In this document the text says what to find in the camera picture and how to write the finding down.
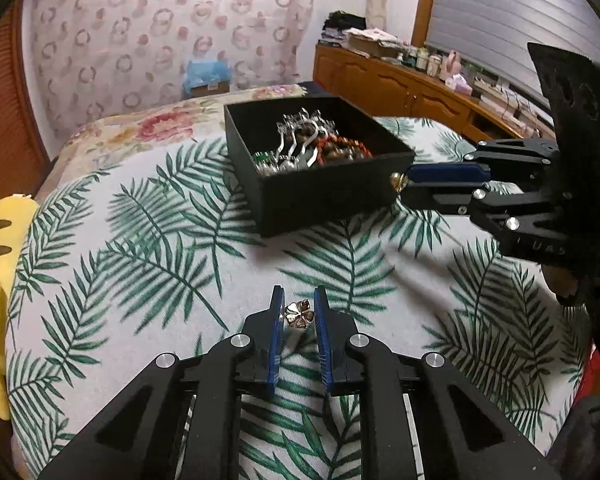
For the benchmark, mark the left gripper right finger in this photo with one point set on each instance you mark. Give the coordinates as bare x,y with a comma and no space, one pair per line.
420,418

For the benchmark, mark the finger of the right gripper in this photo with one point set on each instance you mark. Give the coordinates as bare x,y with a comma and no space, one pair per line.
463,172
445,198

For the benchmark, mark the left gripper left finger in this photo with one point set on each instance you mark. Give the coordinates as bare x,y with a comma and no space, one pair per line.
180,419

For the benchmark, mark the silver hair comb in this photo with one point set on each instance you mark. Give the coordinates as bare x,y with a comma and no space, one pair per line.
299,135

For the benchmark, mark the black square jewelry box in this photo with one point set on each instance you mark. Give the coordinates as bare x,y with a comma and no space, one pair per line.
299,198

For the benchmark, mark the person's right hand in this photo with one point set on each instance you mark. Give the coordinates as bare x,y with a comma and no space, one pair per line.
570,291

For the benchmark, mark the wooden side cabinet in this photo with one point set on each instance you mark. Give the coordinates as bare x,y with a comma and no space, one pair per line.
383,89

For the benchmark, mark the pink tissue box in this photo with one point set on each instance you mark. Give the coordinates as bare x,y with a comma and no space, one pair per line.
458,84

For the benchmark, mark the stack of folded clothes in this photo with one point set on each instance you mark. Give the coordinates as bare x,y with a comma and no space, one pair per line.
334,29

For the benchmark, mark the grey window blind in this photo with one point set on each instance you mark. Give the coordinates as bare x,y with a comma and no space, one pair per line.
494,34

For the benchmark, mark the blue bag on box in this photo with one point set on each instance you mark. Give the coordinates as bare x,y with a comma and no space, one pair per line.
206,78

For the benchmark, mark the brown louvered wardrobe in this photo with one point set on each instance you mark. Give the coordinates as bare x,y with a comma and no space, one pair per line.
24,163

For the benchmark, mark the circle pattern curtain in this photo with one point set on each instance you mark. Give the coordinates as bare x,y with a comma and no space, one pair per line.
97,58

